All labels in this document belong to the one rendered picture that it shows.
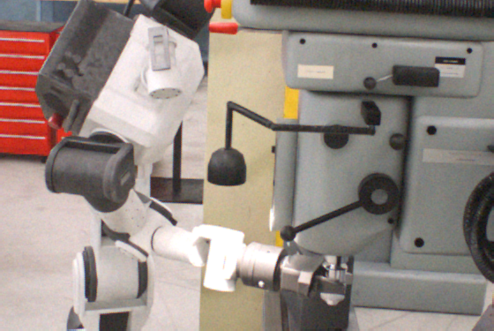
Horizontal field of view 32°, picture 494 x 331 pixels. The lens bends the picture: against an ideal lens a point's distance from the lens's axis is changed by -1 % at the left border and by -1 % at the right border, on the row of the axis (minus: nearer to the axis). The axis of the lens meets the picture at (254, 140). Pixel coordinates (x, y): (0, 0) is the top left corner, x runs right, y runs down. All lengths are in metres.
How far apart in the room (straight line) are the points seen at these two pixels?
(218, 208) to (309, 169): 1.95
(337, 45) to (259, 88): 1.90
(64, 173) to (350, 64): 0.60
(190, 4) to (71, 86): 0.32
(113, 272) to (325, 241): 0.74
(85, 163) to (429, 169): 0.65
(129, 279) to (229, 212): 1.34
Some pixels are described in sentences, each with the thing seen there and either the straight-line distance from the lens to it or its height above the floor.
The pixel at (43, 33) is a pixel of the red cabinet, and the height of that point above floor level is 0.99.
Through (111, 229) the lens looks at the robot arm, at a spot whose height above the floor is 1.24.
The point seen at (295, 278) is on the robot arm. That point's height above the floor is 1.24.
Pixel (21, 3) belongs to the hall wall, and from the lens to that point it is 10.95.
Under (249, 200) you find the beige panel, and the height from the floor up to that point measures 0.80.
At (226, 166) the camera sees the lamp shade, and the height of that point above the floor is 1.47.
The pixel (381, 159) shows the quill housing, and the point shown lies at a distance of 1.52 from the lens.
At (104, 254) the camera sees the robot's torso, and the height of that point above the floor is 1.09.
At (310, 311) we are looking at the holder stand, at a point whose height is 1.02.
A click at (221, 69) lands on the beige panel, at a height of 1.32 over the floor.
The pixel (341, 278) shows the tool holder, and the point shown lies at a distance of 1.67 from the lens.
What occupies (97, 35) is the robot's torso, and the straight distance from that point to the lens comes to 1.76.
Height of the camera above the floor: 1.92
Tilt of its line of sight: 15 degrees down
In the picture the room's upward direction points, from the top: 3 degrees clockwise
